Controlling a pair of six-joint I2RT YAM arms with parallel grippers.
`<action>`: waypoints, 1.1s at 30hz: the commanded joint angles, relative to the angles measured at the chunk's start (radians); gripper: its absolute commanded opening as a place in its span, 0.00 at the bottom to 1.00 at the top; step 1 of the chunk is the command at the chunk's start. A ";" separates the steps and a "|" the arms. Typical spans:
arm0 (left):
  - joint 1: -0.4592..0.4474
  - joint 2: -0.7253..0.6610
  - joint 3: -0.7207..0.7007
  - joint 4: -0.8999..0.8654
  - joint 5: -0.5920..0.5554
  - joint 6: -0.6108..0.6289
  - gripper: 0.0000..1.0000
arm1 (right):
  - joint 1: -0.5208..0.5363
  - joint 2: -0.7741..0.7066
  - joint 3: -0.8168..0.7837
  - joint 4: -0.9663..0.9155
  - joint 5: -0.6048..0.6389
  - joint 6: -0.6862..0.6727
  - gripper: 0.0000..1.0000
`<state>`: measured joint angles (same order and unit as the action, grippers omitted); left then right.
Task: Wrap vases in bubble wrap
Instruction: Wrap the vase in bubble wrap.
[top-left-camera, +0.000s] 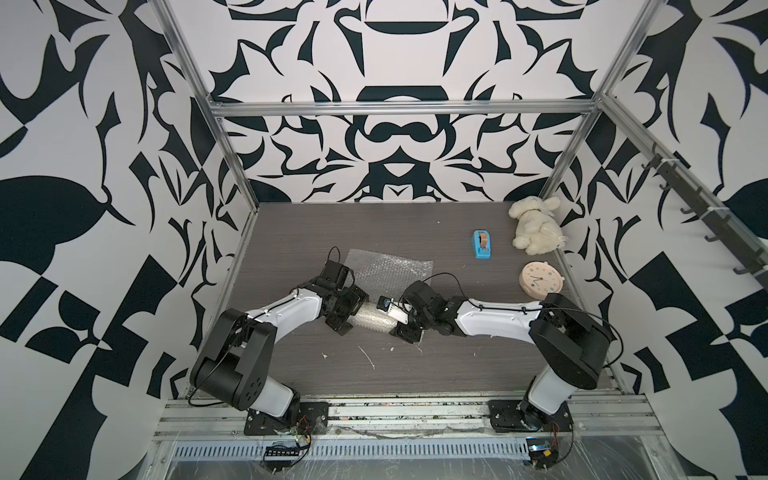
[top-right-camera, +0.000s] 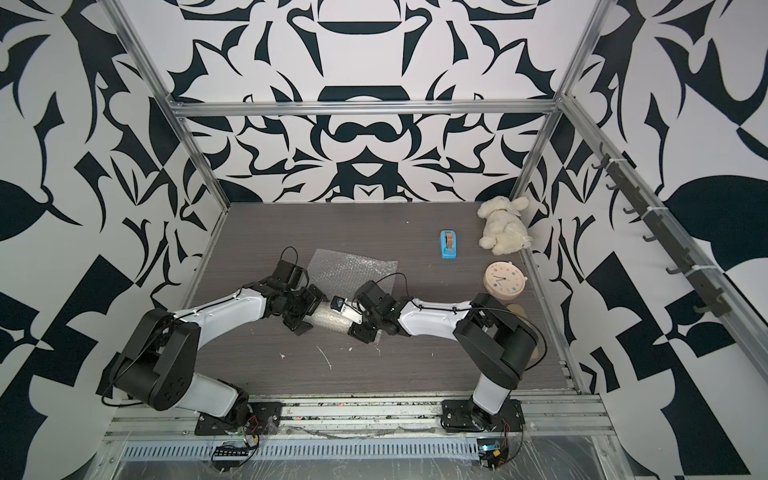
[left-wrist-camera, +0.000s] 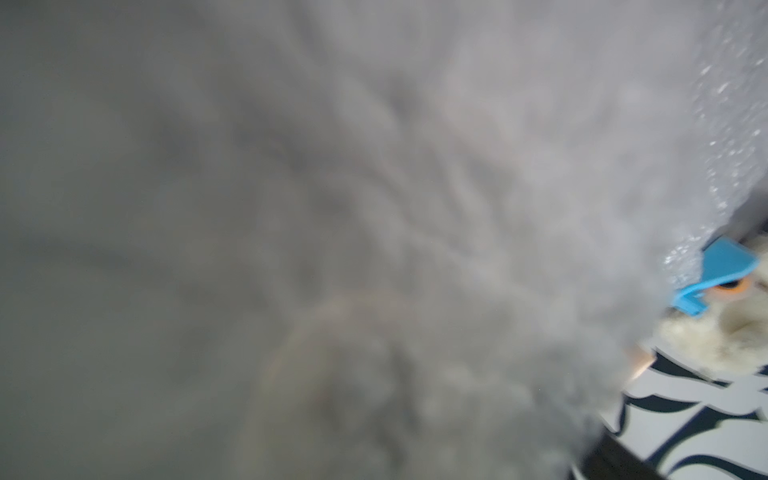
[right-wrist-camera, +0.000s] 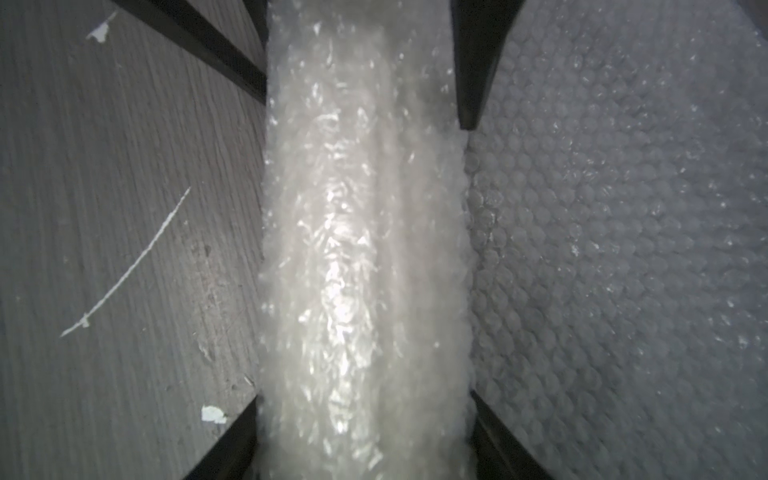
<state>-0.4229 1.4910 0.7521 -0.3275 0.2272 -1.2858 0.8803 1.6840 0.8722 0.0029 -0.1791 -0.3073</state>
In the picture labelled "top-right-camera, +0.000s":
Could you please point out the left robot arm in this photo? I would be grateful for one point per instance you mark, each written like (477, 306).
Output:
(157, 366)

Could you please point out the right black electronics board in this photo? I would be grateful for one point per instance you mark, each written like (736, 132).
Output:
(492, 452)

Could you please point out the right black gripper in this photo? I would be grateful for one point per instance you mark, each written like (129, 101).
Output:
(359, 332)

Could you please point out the clear bubble wrap sheet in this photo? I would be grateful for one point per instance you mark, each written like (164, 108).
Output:
(341, 274)

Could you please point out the pink round alarm clock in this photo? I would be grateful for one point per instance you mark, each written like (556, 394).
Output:
(504, 281)

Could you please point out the blue tape dispenser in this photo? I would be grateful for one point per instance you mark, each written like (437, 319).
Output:
(448, 244)

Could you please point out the black wall hook rail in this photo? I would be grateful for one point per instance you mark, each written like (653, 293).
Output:
(667, 232)

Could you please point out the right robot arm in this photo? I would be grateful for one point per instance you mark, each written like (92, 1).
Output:
(501, 344)

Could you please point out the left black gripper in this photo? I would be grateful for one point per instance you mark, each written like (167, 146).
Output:
(315, 298)

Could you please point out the tan oval case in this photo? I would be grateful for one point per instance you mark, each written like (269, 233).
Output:
(517, 310)

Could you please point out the cream plush teddy bear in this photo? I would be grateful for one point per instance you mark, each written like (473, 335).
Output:
(504, 232)

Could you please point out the white perforated cable duct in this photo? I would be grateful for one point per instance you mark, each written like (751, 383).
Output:
(308, 449)

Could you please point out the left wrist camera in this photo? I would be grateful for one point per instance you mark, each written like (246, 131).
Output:
(288, 273)

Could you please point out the black electronics board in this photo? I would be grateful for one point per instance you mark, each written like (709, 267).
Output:
(229, 456)
(492, 452)

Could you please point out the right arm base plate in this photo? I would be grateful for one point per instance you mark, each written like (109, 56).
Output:
(464, 416)

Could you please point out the left black electronics board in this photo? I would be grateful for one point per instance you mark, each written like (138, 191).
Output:
(229, 456)

